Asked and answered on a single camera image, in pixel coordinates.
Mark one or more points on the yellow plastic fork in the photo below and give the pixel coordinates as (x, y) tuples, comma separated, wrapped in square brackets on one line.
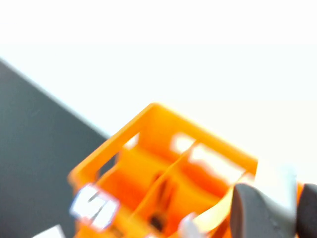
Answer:
[(213, 213)]

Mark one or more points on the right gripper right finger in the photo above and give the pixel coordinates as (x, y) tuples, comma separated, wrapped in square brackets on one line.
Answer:
[(309, 213)]

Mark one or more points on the paper label spoon character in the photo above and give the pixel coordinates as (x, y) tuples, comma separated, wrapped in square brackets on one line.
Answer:
[(95, 207)]

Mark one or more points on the white foam cube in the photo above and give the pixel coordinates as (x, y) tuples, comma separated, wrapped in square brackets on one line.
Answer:
[(49, 233)]

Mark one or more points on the orange plastic cutlery crate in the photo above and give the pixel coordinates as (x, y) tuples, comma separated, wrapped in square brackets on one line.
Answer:
[(158, 124)]

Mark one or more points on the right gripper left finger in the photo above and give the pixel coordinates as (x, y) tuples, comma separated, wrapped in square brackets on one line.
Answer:
[(257, 218)]

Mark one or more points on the grey plastic knife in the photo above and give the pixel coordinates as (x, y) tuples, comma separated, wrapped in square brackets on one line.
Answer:
[(188, 225)]

